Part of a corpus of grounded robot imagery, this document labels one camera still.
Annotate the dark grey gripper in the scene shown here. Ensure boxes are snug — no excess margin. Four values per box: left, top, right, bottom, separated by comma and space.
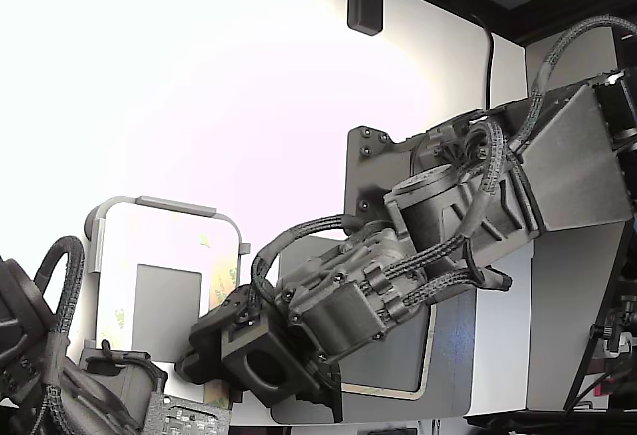
173, 228, 399, 424

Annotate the white panel with screen window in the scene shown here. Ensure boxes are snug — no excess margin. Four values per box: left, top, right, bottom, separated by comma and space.
98, 203, 243, 399

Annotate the black perforated circuit board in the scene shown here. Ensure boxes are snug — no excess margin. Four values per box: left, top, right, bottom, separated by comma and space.
142, 392, 234, 435

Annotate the dark mounting plate with screws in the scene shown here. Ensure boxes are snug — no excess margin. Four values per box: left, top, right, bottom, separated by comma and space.
345, 124, 417, 237

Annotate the grey flat tray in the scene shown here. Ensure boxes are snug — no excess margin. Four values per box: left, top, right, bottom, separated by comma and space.
271, 234, 477, 425

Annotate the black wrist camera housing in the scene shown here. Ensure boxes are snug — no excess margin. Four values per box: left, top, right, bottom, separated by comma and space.
220, 323, 305, 404

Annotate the braided cable loop at gripper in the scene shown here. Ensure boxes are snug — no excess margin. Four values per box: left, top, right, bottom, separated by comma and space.
250, 213, 359, 307

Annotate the braided cable loop on assembly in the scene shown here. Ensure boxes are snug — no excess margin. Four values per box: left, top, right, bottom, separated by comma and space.
33, 234, 86, 351

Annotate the tan rounded film frame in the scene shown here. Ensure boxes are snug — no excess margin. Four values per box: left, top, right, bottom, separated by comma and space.
341, 305, 435, 402

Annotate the braided cable bundle with connector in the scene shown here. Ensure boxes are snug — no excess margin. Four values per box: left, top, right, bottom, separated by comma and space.
382, 235, 514, 322

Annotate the braided cable over wrist motor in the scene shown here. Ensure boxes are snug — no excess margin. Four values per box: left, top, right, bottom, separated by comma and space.
466, 119, 507, 240

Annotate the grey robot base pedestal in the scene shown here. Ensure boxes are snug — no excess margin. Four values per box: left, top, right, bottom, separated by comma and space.
465, 215, 631, 419

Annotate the thin black cable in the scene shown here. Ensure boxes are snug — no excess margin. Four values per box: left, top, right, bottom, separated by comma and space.
467, 10, 495, 111

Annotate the black stand with red wires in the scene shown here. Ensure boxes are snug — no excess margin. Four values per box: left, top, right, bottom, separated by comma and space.
561, 235, 637, 435

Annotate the long braided arm cable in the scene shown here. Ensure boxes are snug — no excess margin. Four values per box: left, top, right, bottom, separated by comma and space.
507, 14, 637, 157

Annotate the black shelf frame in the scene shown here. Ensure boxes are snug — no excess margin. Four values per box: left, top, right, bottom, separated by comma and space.
322, 0, 637, 46

